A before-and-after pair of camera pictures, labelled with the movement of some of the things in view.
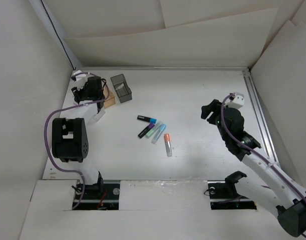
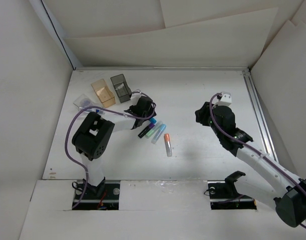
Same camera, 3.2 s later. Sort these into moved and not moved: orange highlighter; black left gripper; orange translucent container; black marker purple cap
Moved: black left gripper
Not moved: black marker purple cap; orange highlighter; orange translucent container
